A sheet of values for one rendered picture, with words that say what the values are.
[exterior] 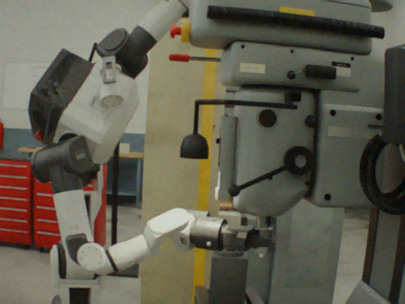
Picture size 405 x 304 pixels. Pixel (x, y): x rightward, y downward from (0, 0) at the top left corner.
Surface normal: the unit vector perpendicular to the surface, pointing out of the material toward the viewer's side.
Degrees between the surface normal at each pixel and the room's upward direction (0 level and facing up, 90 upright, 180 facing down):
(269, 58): 90
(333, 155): 90
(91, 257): 77
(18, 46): 90
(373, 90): 90
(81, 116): 58
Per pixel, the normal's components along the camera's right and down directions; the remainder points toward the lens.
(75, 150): 0.89, -0.23
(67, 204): 0.14, -0.15
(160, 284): 0.08, 0.07
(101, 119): 0.33, -0.47
